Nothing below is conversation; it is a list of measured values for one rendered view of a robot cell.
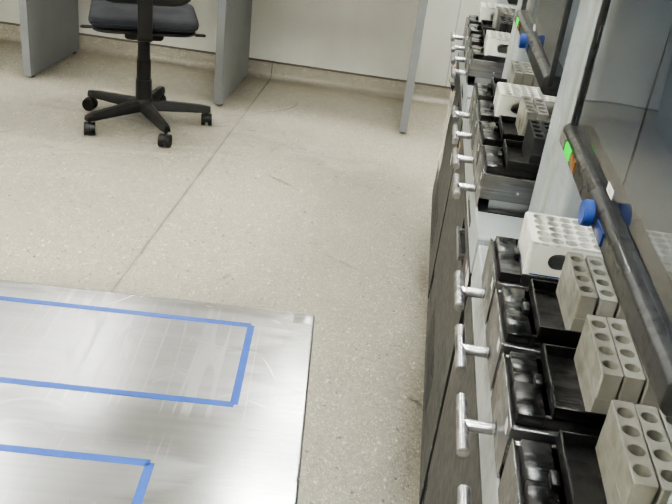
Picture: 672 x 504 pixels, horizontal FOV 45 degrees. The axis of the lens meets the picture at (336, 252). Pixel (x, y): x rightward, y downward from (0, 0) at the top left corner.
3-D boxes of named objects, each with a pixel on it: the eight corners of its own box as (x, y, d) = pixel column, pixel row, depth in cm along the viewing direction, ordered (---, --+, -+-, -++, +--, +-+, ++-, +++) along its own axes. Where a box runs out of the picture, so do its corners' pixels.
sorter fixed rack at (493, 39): (586, 66, 229) (592, 44, 226) (591, 75, 220) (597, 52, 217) (482, 51, 230) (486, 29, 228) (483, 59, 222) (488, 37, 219)
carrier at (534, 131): (538, 171, 144) (546, 140, 141) (526, 170, 144) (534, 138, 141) (532, 149, 154) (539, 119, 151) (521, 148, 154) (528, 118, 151)
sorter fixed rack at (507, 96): (624, 127, 180) (632, 100, 177) (633, 142, 171) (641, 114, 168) (491, 108, 181) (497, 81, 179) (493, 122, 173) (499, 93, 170)
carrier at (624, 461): (638, 542, 68) (659, 489, 65) (614, 537, 68) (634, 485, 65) (615, 450, 78) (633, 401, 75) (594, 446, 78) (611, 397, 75)
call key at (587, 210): (586, 220, 90) (593, 195, 89) (591, 231, 88) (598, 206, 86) (576, 218, 90) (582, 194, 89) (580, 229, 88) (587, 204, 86)
